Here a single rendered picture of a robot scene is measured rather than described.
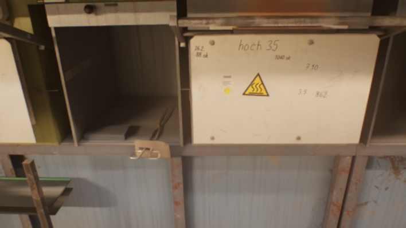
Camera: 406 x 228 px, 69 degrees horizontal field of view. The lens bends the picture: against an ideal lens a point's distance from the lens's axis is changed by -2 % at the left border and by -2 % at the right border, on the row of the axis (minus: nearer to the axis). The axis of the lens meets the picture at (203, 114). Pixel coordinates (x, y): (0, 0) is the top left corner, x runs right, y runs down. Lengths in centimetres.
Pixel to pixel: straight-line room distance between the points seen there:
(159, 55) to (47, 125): 74
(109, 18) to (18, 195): 84
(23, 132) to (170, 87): 87
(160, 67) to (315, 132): 100
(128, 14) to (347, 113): 85
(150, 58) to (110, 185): 75
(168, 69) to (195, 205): 78
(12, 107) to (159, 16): 63
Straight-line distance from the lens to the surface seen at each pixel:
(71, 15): 120
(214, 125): 110
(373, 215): 177
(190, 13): 112
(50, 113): 139
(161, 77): 182
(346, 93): 115
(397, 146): 149
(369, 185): 164
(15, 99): 128
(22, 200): 148
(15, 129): 134
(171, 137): 136
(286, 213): 161
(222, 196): 151
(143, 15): 112
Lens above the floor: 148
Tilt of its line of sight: 23 degrees down
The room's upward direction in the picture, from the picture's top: 1 degrees counter-clockwise
